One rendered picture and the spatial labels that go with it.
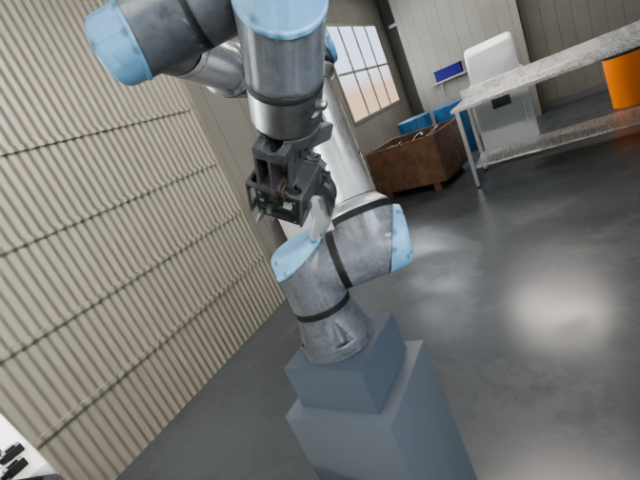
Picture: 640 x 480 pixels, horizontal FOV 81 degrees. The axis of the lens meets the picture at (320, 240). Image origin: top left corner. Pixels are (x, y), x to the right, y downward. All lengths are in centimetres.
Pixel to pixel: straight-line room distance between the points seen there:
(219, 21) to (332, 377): 59
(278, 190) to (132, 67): 19
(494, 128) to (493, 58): 81
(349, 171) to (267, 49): 40
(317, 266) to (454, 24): 704
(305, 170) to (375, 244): 26
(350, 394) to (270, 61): 59
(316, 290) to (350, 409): 24
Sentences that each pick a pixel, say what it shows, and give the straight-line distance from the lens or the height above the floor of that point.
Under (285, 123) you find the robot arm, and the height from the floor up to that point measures 132.
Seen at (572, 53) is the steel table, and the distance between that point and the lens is 500.
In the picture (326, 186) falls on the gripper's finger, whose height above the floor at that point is 123.
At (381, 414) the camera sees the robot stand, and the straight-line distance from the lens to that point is 76.
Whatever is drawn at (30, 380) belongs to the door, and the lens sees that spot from 247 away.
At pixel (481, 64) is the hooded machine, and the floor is 118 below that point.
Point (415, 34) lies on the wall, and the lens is 770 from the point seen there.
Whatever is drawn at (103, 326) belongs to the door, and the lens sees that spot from 258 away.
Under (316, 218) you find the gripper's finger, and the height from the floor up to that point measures 119.
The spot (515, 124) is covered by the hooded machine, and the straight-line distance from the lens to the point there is 541.
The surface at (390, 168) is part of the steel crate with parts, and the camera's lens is 509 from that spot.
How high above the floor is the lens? 131
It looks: 16 degrees down
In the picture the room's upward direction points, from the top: 24 degrees counter-clockwise
